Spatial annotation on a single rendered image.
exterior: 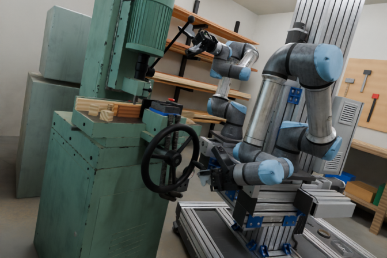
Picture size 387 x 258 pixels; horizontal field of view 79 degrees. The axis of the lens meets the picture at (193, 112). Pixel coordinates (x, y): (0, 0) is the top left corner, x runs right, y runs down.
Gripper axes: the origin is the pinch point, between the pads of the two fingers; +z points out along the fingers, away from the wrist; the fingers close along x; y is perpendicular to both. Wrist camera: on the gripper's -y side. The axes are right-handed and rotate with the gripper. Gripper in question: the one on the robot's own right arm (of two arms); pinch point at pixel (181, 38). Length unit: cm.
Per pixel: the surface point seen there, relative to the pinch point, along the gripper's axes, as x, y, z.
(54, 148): 17, -77, 35
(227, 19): -218, -61, -272
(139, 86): 14.5, -22.6, 14.7
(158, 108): 30.5, -16.5, 14.0
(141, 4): -10.9, 1.3, 20.1
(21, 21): -183, -166, 20
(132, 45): 1.1, -11.9, 20.7
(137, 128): 34.0, -26.7, 19.5
